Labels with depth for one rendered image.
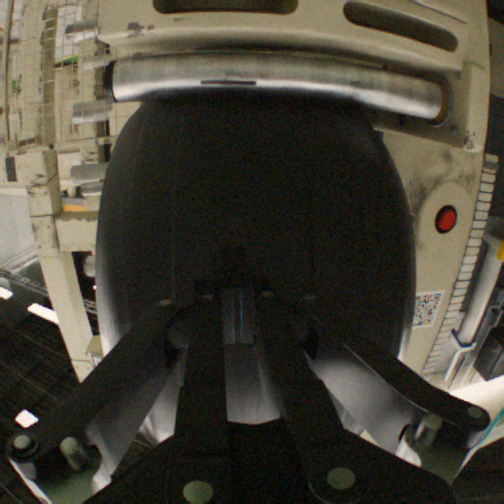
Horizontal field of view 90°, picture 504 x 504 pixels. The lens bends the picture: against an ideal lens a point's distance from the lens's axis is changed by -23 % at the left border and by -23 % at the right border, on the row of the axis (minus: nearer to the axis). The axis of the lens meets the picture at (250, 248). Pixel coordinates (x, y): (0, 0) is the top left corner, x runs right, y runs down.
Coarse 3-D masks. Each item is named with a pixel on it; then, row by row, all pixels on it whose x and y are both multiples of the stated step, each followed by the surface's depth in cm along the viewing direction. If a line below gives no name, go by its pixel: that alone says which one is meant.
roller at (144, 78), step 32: (128, 64) 24; (160, 64) 24; (192, 64) 25; (224, 64) 25; (256, 64) 25; (288, 64) 25; (320, 64) 26; (352, 64) 26; (128, 96) 26; (160, 96) 26; (192, 96) 27; (224, 96) 28; (256, 96) 28; (288, 96) 28; (320, 96) 27; (352, 96) 27; (384, 96) 27; (416, 96) 27
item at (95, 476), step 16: (64, 448) 6; (80, 448) 6; (64, 464) 6; (80, 464) 6; (96, 464) 6; (32, 480) 5; (48, 480) 5; (64, 480) 5; (80, 480) 5; (96, 480) 6; (48, 496) 5; (64, 496) 5; (80, 496) 5
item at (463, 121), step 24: (408, 72) 34; (432, 72) 29; (456, 72) 24; (480, 72) 23; (456, 96) 26; (480, 96) 24; (384, 120) 42; (408, 120) 36; (432, 120) 30; (456, 120) 27; (480, 120) 25; (456, 144) 27; (480, 144) 26
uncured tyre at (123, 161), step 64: (128, 128) 29; (192, 128) 26; (256, 128) 26; (320, 128) 27; (128, 192) 24; (192, 192) 23; (256, 192) 24; (320, 192) 24; (384, 192) 25; (128, 256) 23; (192, 256) 22; (256, 256) 23; (320, 256) 23; (384, 256) 24; (128, 320) 22; (384, 320) 24; (256, 384) 23
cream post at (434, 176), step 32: (480, 0) 28; (480, 32) 30; (480, 64) 32; (416, 160) 39; (448, 160) 38; (480, 160) 38; (416, 192) 40; (448, 192) 40; (416, 224) 42; (416, 256) 44; (448, 256) 44; (416, 288) 46; (448, 288) 47; (416, 352) 52
